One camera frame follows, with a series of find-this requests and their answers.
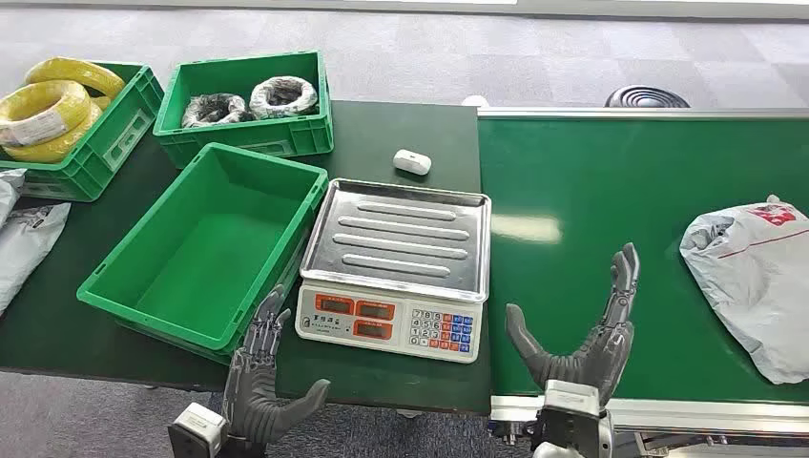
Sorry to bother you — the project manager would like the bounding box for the black ribbed round object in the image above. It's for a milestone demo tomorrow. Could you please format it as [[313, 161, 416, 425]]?
[[604, 85, 692, 109]]

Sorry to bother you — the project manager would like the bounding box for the small white plastic case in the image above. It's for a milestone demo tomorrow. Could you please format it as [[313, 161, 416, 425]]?
[[392, 149, 433, 177]]

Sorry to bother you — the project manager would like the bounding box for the empty green plastic crate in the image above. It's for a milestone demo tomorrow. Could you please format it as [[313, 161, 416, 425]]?
[[76, 142, 330, 364]]

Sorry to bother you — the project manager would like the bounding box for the green conveyor belt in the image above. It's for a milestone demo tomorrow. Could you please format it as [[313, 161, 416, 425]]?
[[478, 106, 809, 444]]

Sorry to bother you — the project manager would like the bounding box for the black wire coil wrapped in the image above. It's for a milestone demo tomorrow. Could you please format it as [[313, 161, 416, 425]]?
[[181, 93, 254, 129]]

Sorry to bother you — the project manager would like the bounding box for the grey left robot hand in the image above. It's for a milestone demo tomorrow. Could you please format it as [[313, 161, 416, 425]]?
[[220, 284, 331, 447]]

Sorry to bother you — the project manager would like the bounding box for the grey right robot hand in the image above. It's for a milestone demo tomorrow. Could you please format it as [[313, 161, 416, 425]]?
[[505, 242, 641, 409]]

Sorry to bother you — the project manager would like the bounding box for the black wire coil white wrap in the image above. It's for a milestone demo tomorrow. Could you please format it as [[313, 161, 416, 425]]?
[[249, 75, 320, 120]]

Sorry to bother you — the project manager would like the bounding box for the large grey mailer bag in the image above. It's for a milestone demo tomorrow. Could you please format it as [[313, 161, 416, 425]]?
[[0, 201, 72, 316]]

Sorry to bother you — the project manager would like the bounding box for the green crate with yellow coils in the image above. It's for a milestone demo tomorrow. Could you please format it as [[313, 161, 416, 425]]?
[[0, 59, 166, 203]]

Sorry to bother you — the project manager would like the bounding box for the grey plastic courier package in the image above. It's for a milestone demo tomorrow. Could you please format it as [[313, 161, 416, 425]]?
[[679, 194, 809, 385]]

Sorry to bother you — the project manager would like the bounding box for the electronic weighing scale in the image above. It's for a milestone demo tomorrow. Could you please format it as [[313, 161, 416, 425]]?
[[295, 177, 493, 364]]

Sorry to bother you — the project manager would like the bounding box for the small grey mailer bag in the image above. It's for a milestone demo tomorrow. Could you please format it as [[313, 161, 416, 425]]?
[[0, 168, 28, 229]]

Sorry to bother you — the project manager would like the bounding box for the green crate with black coils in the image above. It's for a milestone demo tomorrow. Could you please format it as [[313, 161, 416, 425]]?
[[153, 50, 335, 169]]

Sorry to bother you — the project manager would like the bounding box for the yellow cable coil with label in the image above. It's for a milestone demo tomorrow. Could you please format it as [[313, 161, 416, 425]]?
[[0, 80, 93, 148]]

